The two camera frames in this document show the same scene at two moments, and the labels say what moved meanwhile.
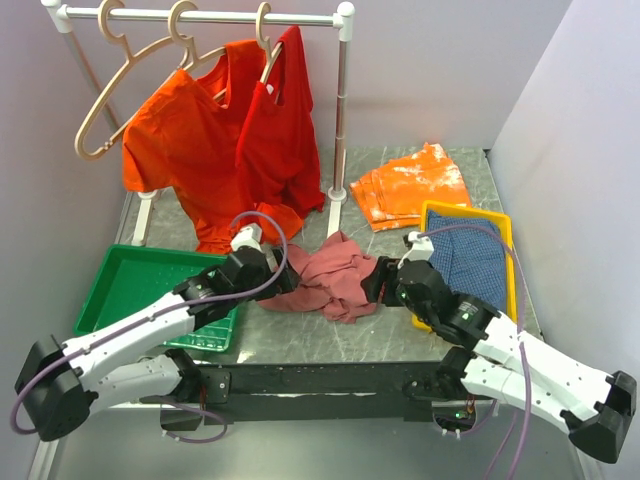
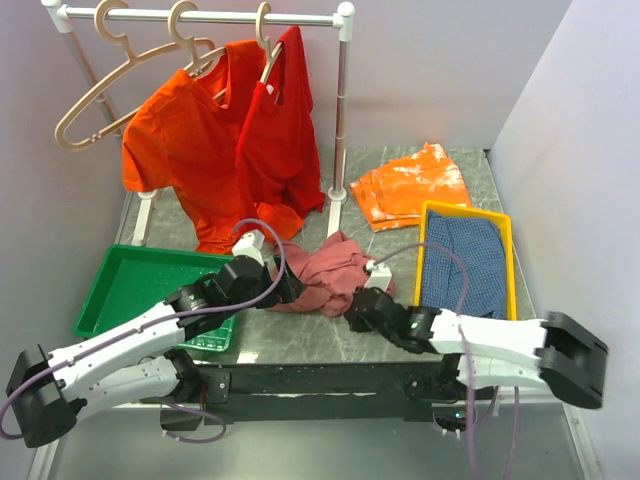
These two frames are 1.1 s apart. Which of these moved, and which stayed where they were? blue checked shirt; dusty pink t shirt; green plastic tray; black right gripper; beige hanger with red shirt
Moved: black right gripper
Stayed: green plastic tray; beige hanger with red shirt; blue checked shirt; dusty pink t shirt
